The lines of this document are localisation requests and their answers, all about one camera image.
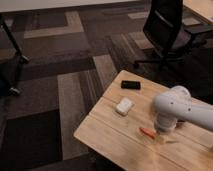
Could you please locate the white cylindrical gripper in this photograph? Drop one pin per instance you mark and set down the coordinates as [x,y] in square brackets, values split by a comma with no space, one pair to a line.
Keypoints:
[164,124]

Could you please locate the orange pepper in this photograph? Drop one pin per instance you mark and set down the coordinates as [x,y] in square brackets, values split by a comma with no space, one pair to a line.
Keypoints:
[147,132]

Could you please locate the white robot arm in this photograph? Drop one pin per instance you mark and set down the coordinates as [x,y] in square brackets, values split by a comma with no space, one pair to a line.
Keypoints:
[176,104]

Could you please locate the white sponge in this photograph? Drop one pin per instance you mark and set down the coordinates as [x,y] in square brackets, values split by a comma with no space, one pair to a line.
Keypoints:
[124,106]

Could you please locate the black phone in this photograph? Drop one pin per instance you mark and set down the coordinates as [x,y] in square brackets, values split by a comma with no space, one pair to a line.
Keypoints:
[130,85]

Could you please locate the black office chair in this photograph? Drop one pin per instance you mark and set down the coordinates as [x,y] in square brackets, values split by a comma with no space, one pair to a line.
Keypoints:
[164,30]

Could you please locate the light wooden desk corner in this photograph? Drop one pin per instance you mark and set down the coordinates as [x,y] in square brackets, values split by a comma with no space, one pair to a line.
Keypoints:
[203,8]

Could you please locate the black rolling stand base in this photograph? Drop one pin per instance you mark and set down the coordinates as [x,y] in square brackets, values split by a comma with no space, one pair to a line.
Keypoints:
[8,67]

